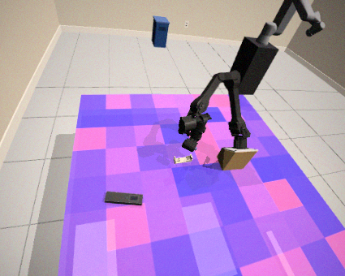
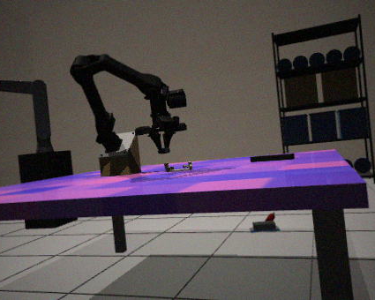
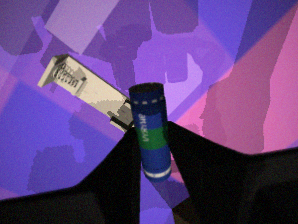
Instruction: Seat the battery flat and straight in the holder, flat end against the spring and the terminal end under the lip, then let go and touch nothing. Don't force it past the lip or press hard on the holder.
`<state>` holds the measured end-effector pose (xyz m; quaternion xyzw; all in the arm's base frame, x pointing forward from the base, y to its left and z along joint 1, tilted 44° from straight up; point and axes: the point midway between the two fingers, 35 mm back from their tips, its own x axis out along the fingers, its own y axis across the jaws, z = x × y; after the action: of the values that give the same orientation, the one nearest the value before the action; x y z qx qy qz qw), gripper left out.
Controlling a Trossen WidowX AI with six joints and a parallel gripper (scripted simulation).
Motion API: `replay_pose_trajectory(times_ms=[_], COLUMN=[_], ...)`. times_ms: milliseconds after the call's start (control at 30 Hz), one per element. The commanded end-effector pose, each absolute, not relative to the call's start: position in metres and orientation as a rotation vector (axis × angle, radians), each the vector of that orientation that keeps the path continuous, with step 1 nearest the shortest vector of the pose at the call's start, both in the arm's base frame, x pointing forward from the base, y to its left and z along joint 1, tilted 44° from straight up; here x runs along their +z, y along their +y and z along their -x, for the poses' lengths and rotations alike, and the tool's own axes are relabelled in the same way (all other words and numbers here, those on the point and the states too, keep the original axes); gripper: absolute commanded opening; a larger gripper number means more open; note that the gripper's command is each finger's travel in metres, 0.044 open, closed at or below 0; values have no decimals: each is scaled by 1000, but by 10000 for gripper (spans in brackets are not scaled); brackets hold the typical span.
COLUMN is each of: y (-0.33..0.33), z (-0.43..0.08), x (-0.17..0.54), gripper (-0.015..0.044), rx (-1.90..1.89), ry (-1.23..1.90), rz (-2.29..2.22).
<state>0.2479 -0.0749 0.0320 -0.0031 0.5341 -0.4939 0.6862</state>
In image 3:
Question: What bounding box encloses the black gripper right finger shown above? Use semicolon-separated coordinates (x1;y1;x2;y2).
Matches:
168;121;298;224

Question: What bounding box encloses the blue and green cylindrical battery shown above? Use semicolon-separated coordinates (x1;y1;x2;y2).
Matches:
128;82;171;183

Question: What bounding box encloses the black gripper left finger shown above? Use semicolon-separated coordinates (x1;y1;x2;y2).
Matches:
0;127;141;224

